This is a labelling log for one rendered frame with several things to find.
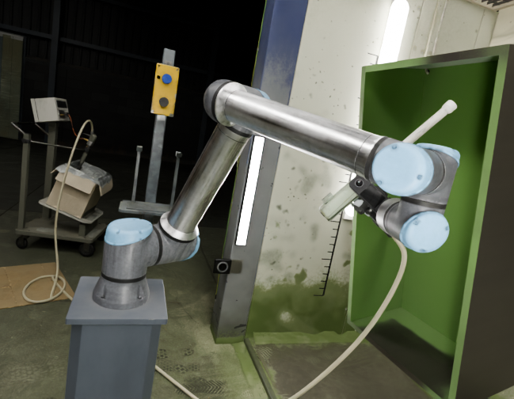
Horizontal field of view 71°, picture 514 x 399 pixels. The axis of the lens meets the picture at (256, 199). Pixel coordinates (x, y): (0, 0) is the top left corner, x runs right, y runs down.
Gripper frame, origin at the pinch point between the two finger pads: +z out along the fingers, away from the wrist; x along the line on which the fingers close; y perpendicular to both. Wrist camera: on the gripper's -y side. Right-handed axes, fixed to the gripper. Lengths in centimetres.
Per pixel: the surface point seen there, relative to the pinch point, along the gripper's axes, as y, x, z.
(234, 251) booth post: 11, -62, 95
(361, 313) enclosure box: 70, -31, 59
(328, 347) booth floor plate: 100, -66, 100
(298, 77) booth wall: -35, 30, 100
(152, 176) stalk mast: -52, -67, 103
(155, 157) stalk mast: -59, -57, 103
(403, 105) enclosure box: 5, 48, 58
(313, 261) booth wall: 53, -35, 107
